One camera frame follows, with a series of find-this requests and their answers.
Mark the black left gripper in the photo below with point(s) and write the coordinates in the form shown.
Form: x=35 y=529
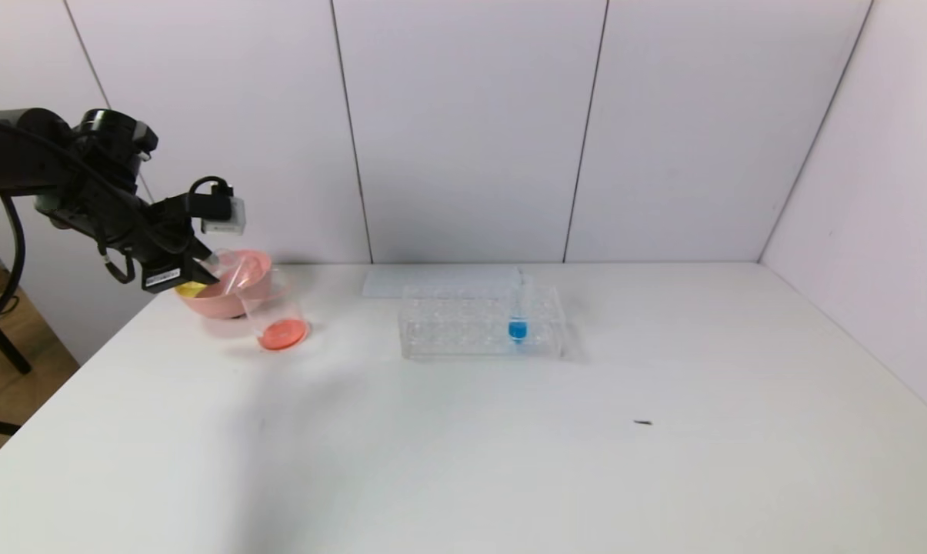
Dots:
x=165 y=275

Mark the test tube with yellow pigment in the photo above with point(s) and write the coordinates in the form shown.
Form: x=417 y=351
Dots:
x=192 y=289

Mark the test tube with red pigment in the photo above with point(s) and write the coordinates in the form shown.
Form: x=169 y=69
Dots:
x=246 y=275

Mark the clear glass beaker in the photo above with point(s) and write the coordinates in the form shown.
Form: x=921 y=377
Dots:
x=282 y=332

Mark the test tube with blue pigment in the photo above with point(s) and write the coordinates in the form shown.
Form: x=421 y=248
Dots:
x=517 y=331

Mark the clear acrylic test tube rack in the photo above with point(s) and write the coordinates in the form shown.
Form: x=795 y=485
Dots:
x=544 y=323

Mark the pink plastic bowl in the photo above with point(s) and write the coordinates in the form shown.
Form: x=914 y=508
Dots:
x=228 y=300

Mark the white paper sheet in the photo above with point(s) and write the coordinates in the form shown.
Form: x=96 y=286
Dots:
x=401 y=282

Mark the black stand leg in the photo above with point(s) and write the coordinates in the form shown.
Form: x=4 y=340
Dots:
x=5 y=346

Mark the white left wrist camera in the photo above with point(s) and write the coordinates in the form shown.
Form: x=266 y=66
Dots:
x=225 y=217

